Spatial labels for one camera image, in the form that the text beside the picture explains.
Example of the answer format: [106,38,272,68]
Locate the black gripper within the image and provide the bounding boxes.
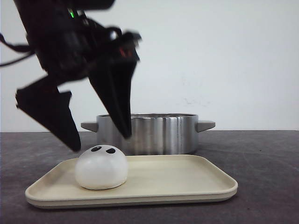
[15,18,142,152]

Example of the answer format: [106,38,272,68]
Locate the panda bun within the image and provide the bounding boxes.
[75,145,128,190]

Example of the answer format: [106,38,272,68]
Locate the beige rectangular tray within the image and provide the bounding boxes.
[25,154,238,209]

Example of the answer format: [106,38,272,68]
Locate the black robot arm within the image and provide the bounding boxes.
[15,0,141,151]

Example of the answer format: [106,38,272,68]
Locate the black sleeved cable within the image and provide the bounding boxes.
[0,32,36,67]

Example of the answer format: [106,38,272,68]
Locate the stainless steel pot grey handles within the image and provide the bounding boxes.
[81,113,215,155]

